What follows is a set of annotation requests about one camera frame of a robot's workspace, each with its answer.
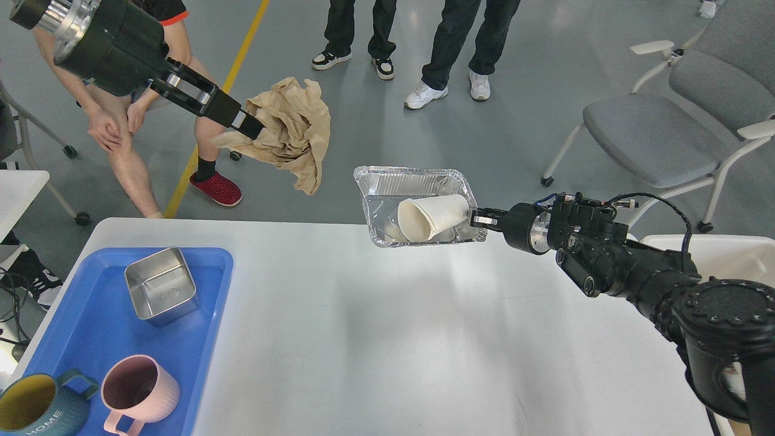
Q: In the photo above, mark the pink ribbed mug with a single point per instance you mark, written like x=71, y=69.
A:
x=137, y=391

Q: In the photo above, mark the stainless steel rectangular tray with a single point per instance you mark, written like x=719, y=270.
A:
x=161, y=287

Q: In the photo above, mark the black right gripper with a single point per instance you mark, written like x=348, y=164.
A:
x=525, y=227

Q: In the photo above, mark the white plastic bin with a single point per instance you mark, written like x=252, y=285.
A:
x=665, y=405

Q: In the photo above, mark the blue plastic tray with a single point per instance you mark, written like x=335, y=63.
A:
x=95, y=326

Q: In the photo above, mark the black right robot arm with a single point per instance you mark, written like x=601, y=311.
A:
x=722, y=328

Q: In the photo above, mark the grey office chair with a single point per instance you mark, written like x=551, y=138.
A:
x=727, y=71

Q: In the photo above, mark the brown paper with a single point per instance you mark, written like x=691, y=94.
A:
x=296, y=131

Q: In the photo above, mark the standing person white sneakers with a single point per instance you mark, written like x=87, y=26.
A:
x=451, y=34

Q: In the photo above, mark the white side table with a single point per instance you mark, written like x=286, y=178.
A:
x=19, y=188

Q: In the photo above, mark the white paper cup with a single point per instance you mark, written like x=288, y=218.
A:
x=422, y=219

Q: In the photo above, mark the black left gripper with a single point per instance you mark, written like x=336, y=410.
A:
x=118, y=47

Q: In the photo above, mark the teal mug yellow inside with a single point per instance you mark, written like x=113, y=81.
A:
x=40, y=404

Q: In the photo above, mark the aluminium foil tray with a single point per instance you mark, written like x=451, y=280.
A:
x=384, y=188

